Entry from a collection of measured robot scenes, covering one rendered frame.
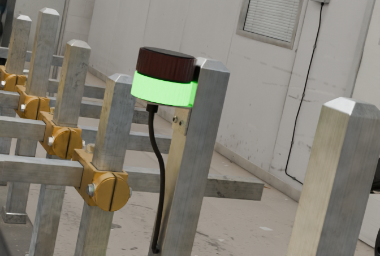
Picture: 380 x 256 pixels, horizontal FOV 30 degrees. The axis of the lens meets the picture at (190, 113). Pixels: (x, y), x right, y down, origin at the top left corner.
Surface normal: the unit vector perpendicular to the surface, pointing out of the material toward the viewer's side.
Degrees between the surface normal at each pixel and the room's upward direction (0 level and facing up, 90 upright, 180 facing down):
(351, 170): 90
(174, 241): 90
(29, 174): 90
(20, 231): 0
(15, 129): 90
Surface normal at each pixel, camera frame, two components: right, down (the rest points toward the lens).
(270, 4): -0.89, -0.11
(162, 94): 0.06, 0.17
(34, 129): 0.40, 0.23
